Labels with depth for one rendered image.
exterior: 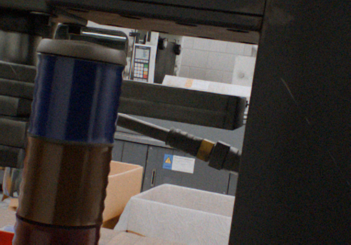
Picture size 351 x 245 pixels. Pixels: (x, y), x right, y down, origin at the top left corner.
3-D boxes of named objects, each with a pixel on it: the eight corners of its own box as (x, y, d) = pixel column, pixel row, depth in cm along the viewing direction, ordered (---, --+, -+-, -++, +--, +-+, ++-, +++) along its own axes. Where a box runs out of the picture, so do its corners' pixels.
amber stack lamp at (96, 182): (38, 200, 30) (47, 131, 30) (114, 214, 29) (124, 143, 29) (-1, 214, 26) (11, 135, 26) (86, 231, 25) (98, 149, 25)
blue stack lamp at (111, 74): (48, 127, 30) (57, 57, 29) (125, 140, 29) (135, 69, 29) (11, 131, 26) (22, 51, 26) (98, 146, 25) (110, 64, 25)
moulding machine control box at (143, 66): (126, 89, 505) (132, 43, 503) (135, 90, 527) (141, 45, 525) (147, 92, 501) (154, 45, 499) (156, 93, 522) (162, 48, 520)
